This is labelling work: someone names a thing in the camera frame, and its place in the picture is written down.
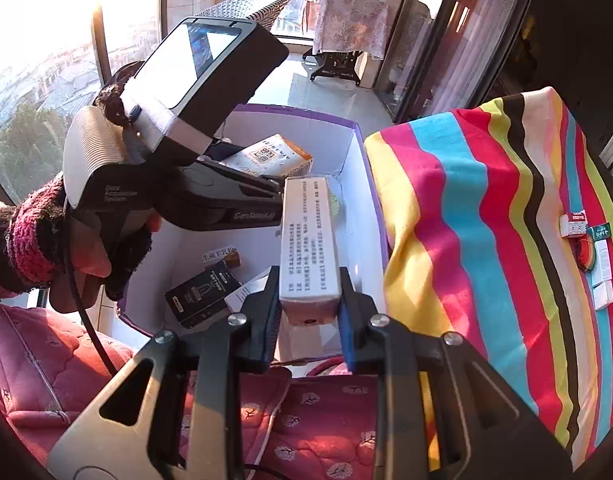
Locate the pink quilted clothing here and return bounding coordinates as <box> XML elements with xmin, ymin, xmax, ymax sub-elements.
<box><xmin>0</xmin><ymin>295</ymin><xmax>387</xmax><ymax>480</ymax></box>

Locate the person's left hand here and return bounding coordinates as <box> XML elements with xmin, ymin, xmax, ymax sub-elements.
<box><xmin>49</xmin><ymin>209</ymin><xmax>162</xmax><ymax>313</ymax></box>

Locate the table with floral cloth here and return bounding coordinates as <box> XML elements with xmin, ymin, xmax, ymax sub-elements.
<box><xmin>306</xmin><ymin>0</ymin><xmax>390</xmax><ymax>83</ymax></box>

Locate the long white medicine box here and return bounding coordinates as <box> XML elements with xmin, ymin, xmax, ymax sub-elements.
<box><xmin>278</xmin><ymin>174</ymin><xmax>343</xmax><ymax>327</ymax></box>

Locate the small white label packet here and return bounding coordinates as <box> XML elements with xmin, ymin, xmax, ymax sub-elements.
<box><xmin>201</xmin><ymin>246</ymin><xmax>242</xmax><ymax>268</ymax></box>

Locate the narrow white box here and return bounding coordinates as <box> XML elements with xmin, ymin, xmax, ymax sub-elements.
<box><xmin>593</xmin><ymin>240</ymin><xmax>612</xmax><ymax>283</ymax></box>

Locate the striped colourful cloth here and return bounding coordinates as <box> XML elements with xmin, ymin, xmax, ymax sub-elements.
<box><xmin>364</xmin><ymin>86</ymin><xmax>613</xmax><ymax>471</ymax></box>

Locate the black cable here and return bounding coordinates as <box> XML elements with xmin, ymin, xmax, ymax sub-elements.
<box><xmin>61</xmin><ymin>195</ymin><xmax>120</xmax><ymax>376</ymax></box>

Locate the green round sponge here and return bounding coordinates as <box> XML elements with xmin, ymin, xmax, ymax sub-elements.
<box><xmin>574</xmin><ymin>236</ymin><xmax>596</xmax><ymax>272</ymax></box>

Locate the black product box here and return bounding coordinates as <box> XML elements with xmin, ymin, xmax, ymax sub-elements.
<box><xmin>165</xmin><ymin>266</ymin><xmax>242</xmax><ymax>330</ymax></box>

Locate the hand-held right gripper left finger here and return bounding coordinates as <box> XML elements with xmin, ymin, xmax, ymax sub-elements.
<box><xmin>46</xmin><ymin>265</ymin><xmax>282</xmax><ymax>480</ymax></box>

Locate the red and white box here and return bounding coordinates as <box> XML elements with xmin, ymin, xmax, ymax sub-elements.
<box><xmin>559</xmin><ymin>211</ymin><xmax>588</xmax><ymax>239</ymax></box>

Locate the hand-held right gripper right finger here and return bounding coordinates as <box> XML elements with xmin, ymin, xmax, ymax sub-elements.
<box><xmin>337</xmin><ymin>266</ymin><xmax>575</xmax><ymax>480</ymax></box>

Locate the wicker chair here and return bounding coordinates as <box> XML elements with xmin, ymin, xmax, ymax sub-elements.
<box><xmin>196</xmin><ymin>0</ymin><xmax>294</xmax><ymax>36</ymax></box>

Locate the white cardboard box purple edge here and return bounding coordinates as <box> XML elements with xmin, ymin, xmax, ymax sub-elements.
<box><xmin>114</xmin><ymin>103</ymin><xmax>390</xmax><ymax>366</ymax></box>

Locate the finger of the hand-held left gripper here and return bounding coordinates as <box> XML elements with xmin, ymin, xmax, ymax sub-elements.
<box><xmin>186</xmin><ymin>160</ymin><xmax>283</xmax><ymax>200</ymax></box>
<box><xmin>206</xmin><ymin>136</ymin><xmax>247</xmax><ymax>162</ymax></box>

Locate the orange-white medicine box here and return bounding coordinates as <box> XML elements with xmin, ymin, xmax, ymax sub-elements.
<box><xmin>219</xmin><ymin>133</ymin><xmax>315</xmax><ymax>178</ymax></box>

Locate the flat white box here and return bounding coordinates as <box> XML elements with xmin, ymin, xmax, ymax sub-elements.
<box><xmin>224</xmin><ymin>267</ymin><xmax>272</xmax><ymax>313</ymax></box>

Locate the sliding glass door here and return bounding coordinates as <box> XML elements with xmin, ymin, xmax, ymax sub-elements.
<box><xmin>377</xmin><ymin>0</ymin><xmax>542</xmax><ymax>126</ymax></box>

